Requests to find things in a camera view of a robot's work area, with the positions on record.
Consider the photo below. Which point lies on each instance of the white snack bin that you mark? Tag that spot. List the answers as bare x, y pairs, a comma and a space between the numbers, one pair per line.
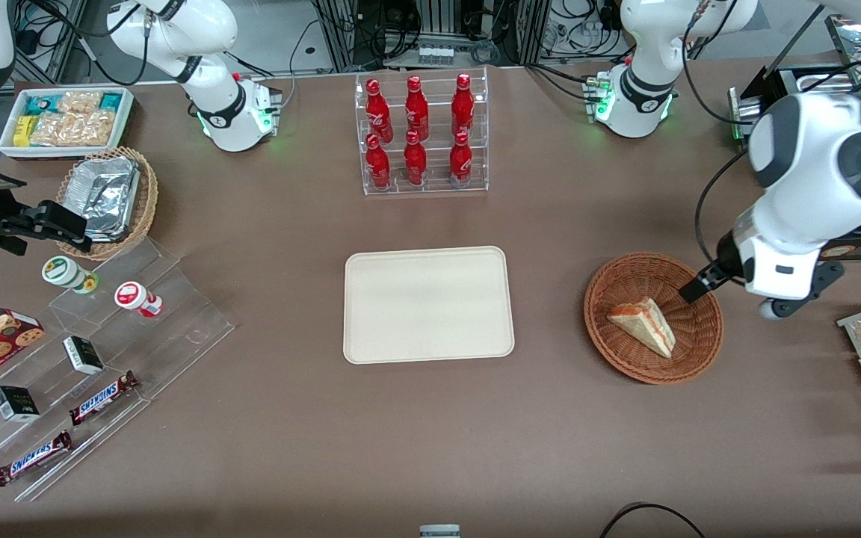
125, 112

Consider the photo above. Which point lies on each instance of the brown wicker basket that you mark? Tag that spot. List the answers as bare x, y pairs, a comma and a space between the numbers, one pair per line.
625, 359

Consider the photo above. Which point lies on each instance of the stack of foil trays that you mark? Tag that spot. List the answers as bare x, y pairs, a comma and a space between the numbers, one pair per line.
105, 196

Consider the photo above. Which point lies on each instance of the grey device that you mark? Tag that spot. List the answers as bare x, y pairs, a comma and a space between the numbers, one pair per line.
439, 531

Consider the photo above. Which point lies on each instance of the light wicker basket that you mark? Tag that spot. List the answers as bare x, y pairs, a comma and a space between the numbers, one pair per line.
148, 194

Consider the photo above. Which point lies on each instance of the clear acrylic bottle rack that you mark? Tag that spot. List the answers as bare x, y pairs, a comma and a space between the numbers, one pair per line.
436, 161

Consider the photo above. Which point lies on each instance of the yellow snack packet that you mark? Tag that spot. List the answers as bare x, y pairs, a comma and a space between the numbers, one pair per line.
23, 131

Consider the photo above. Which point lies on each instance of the cream plastic tray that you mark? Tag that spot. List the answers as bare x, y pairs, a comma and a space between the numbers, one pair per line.
427, 306

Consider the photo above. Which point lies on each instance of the triangular sandwich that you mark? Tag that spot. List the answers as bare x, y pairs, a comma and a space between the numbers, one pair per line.
647, 325

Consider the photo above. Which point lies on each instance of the white power strip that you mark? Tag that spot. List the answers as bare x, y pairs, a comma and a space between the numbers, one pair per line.
436, 54

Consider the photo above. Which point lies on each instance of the red cola bottle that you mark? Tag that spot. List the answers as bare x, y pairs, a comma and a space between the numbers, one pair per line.
463, 104
415, 163
416, 108
461, 163
379, 112
378, 166

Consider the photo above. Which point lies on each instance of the Snickers bar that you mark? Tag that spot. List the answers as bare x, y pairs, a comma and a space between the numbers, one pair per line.
33, 458
104, 397

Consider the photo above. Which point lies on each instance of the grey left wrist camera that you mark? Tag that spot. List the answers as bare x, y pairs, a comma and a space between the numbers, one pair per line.
804, 297

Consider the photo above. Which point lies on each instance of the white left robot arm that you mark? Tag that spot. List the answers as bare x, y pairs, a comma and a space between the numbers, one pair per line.
647, 52

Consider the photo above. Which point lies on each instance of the large clear cracker bag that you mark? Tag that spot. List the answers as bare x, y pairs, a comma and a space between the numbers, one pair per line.
72, 129

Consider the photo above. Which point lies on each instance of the small clear cracker bag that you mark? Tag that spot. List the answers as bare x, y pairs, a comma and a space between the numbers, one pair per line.
79, 100

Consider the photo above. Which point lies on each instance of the green lid cup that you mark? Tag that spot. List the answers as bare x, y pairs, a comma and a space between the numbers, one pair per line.
64, 272

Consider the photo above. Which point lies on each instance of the red lid cup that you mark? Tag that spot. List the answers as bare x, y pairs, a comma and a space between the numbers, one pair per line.
133, 296

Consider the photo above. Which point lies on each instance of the small black box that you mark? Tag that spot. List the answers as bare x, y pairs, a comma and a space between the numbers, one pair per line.
16, 403
84, 356

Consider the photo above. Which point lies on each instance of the steel tray lid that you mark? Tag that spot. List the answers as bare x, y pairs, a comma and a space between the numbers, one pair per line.
845, 41

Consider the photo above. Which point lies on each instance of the teal snack packet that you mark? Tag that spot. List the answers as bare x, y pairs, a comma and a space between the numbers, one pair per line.
110, 101
40, 103

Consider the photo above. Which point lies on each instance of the clear acrylic stepped stand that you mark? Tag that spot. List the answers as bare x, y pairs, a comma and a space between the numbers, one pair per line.
176, 329

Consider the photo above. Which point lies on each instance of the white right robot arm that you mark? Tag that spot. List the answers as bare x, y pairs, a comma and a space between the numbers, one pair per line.
229, 112

